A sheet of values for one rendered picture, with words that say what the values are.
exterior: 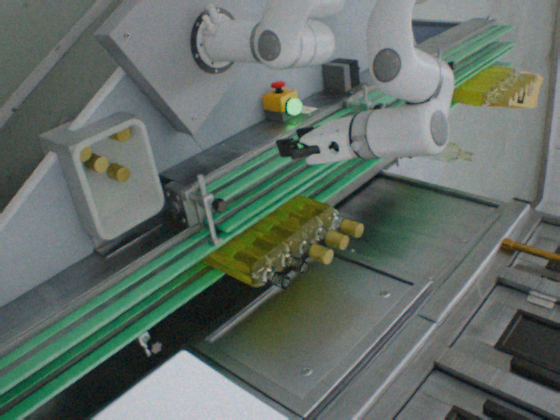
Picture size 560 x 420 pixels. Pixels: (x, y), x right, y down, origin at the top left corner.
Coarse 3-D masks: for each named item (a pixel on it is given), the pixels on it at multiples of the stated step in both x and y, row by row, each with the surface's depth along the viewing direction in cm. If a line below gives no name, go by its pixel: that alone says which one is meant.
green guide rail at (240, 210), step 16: (496, 48) 215; (464, 64) 199; (480, 64) 198; (304, 160) 141; (288, 176) 135; (304, 176) 133; (256, 192) 129; (272, 192) 128; (240, 208) 124; (256, 208) 123; (208, 224) 121; (224, 224) 118
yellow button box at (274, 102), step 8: (264, 96) 143; (272, 96) 141; (280, 96) 140; (288, 96) 141; (296, 96) 143; (264, 104) 144; (272, 104) 142; (280, 104) 140; (264, 112) 146; (272, 112) 144; (280, 112) 142; (280, 120) 143
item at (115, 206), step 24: (96, 144) 108; (120, 144) 113; (144, 144) 110; (144, 168) 114; (96, 192) 111; (120, 192) 116; (144, 192) 119; (96, 216) 105; (120, 216) 114; (144, 216) 114
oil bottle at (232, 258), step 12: (216, 252) 116; (228, 252) 115; (240, 252) 114; (252, 252) 114; (216, 264) 118; (228, 264) 114; (240, 264) 111; (252, 264) 110; (264, 264) 110; (240, 276) 113; (252, 276) 110
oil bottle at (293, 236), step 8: (256, 224) 123; (264, 224) 123; (272, 224) 122; (280, 224) 122; (288, 224) 122; (264, 232) 121; (272, 232) 119; (280, 232) 119; (288, 232) 119; (296, 232) 118; (304, 232) 118; (288, 240) 116; (296, 240) 116; (304, 240) 117; (296, 248) 116; (296, 256) 117
